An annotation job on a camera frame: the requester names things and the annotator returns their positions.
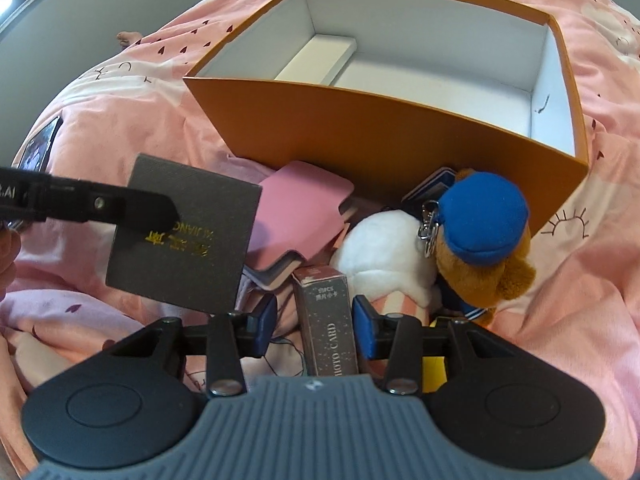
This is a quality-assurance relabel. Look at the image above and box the dark grey square box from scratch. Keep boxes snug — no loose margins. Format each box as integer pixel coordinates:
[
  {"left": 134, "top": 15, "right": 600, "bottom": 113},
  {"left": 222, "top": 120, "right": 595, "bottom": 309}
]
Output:
[{"left": 105, "top": 154, "right": 262, "bottom": 314}]

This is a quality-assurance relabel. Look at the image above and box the orange cardboard storage box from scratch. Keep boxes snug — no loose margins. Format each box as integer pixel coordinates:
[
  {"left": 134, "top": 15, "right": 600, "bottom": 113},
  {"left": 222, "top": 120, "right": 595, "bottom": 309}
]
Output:
[{"left": 186, "top": 0, "right": 589, "bottom": 231}]

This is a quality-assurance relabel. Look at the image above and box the dark photo card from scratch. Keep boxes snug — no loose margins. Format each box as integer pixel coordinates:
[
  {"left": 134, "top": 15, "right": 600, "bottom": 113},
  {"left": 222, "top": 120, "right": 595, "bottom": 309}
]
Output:
[{"left": 17, "top": 116, "right": 63, "bottom": 172}]

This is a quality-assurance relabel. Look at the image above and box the bare foot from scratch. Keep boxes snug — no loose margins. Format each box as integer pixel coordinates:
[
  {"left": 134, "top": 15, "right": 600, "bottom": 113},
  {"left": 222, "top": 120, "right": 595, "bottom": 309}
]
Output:
[{"left": 116, "top": 32, "right": 143, "bottom": 50}]

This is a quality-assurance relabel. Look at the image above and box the yellow object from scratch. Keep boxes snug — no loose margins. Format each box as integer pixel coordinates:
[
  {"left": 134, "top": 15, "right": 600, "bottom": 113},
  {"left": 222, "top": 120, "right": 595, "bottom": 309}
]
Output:
[{"left": 422, "top": 356, "right": 447, "bottom": 393}]

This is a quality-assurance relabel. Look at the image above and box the white striped plush toy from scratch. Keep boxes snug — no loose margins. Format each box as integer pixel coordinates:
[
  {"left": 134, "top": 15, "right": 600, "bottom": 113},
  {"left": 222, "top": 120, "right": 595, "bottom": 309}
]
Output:
[{"left": 330, "top": 210, "right": 442, "bottom": 325}]

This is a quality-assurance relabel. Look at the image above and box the person's left hand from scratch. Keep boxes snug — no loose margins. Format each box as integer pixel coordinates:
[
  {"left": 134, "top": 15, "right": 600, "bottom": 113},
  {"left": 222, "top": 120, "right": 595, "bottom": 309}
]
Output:
[{"left": 0, "top": 228, "right": 22, "bottom": 300}]

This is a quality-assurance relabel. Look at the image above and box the white flat box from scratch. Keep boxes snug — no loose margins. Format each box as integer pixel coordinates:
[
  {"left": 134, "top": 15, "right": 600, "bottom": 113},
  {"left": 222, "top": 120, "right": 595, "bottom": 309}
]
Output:
[{"left": 276, "top": 35, "right": 357, "bottom": 86}]

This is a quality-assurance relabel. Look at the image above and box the blue patterned card pack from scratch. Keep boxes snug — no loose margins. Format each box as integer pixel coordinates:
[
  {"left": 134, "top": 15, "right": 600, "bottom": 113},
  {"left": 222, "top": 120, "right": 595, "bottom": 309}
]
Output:
[{"left": 400, "top": 167, "right": 457, "bottom": 210}]

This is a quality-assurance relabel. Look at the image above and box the pink card holder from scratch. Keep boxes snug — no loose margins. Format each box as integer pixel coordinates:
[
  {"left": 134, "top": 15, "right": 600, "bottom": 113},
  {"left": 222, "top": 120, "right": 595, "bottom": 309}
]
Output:
[{"left": 243, "top": 162, "right": 354, "bottom": 290}]

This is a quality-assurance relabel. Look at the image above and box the grey photo card box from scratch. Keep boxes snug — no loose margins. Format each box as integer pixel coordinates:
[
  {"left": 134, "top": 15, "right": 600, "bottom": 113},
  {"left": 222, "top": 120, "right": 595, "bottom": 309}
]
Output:
[{"left": 293, "top": 266, "right": 359, "bottom": 377}]

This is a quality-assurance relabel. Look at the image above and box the bear plush blue hat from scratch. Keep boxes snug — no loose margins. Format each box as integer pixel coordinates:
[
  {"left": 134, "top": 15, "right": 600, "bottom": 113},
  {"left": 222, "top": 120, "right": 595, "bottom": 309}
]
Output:
[{"left": 416, "top": 168, "right": 536, "bottom": 321}]

